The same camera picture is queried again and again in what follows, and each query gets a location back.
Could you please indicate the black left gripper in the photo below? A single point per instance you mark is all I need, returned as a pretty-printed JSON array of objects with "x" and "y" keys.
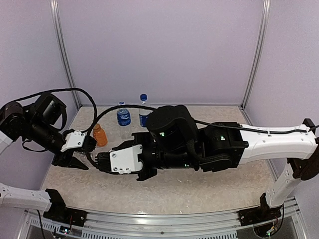
[{"x": 67, "y": 160}]

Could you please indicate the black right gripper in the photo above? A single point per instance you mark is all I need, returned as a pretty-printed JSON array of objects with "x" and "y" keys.
[{"x": 137, "y": 135}]

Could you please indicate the clear bottle blue label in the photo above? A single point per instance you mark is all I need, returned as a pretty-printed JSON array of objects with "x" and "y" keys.
[{"x": 124, "y": 122}]

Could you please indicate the orange juice bottle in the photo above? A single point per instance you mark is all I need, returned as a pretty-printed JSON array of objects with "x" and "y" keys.
[{"x": 100, "y": 136}]

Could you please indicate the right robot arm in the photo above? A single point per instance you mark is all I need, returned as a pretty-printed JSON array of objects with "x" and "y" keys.
[{"x": 173, "y": 140}]

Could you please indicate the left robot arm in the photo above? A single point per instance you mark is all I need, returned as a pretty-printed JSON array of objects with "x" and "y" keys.
[{"x": 36, "y": 123}]

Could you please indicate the water bottle blue cap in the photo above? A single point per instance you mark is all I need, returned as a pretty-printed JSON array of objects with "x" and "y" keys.
[{"x": 143, "y": 113}]

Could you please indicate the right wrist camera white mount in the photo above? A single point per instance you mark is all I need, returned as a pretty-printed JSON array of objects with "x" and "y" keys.
[{"x": 123, "y": 161}]

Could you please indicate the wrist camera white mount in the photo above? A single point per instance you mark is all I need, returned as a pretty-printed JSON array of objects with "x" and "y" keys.
[
  {"x": 79, "y": 141},
  {"x": 123, "y": 161}
]

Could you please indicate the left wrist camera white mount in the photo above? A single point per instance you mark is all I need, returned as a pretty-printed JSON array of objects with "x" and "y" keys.
[{"x": 79, "y": 141}]

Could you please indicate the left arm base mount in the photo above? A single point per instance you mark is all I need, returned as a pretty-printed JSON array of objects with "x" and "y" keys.
[{"x": 59, "y": 212}]

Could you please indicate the aluminium front rail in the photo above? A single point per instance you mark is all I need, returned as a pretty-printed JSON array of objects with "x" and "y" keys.
[{"x": 102, "y": 225}]

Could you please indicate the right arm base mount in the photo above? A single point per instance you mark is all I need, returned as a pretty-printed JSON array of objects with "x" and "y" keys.
[{"x": 261, "y": 213}]

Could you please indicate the aluminium corner post left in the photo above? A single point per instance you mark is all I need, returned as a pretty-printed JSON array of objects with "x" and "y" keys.
[{"x": 60, "y": 41}]

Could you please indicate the aluminium corner post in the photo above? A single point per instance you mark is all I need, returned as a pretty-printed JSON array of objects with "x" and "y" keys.
[
  {"x": 258, "y": 52},
  {"x": 60, "y": 41}
]

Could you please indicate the aluminium corner post right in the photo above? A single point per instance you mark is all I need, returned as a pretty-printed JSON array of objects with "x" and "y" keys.
[{"x": 258, "y": 52}]

